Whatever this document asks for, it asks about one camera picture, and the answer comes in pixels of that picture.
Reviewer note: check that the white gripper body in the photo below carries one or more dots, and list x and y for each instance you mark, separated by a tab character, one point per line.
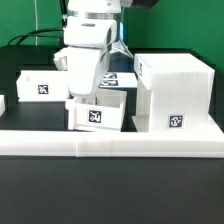
86	69

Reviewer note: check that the white front drawer tray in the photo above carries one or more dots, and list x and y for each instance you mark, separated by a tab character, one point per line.
104	112

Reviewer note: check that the white drawer tray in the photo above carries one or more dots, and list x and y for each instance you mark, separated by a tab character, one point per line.
104	112
42	86

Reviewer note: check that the white drawer cabinet box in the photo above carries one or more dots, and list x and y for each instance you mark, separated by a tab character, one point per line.
173	92

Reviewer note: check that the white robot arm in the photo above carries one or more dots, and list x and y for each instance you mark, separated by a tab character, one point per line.
92	27

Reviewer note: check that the white rear drawer tray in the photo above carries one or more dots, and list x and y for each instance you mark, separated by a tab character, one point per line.
42	86

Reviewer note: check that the white fiducial marker sheet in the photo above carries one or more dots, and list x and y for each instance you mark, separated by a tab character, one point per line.
119	80

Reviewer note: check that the white block at left edge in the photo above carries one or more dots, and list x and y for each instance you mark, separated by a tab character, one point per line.
2	104

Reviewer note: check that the white L-shaped obstacle rail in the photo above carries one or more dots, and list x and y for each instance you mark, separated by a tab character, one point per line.
112	144

